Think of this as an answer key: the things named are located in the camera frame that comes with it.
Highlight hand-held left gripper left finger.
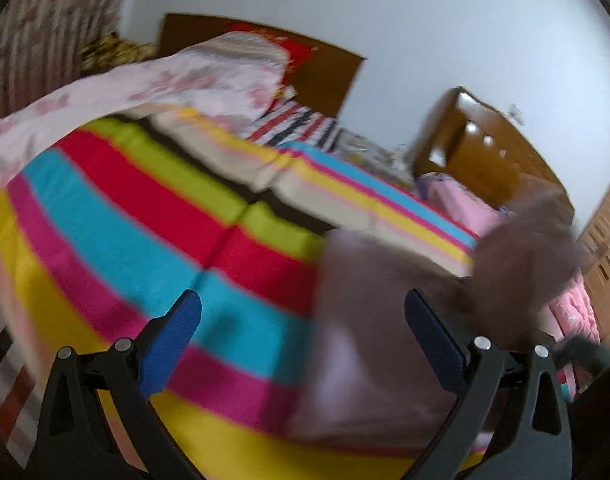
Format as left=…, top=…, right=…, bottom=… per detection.
left=22, top=289, right=206, bottom=480

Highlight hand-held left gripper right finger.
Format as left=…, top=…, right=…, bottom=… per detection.
left=402, top=287, right=573, bottom=480

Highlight mauve pants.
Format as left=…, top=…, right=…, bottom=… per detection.
left=285, top=185, right=586, bottom=456

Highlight rainbow striped bedsheet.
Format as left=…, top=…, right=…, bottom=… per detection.
left=0, top=105, right=480, bottom=480

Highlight pink blanket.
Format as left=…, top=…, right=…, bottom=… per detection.
left=417, top=172, right=600, bottom=356

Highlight red black striped sheet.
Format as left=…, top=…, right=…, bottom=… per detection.
left=0, top=290, right=46, bottom=466

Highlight small floral pillow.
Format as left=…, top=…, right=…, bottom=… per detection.
left=335, top=130, right=416, bottom=186

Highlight glossy brown wooden headboard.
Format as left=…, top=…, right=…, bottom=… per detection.
left=410, top=86, right=576, bottom=226

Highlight striped bed sheet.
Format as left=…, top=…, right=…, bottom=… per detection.
left=245, top=97, right=343, bottom=153

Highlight pink floral quilt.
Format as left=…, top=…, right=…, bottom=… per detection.
left=0, top=31, right=291, bottom=206

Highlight dark brown wooden headboard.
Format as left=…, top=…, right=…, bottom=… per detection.
left=157, top=12, right=368, bottom=121

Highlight dark yellow patterned cloth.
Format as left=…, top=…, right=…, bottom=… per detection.
left=80, top=32, right=158, bottom=73

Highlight red cloth on headboard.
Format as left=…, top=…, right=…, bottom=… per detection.
left=225, top=22, right=318, bottom=73

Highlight striped floral curtain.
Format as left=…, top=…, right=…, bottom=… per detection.
left=0, top=0, right=141, bottom=126

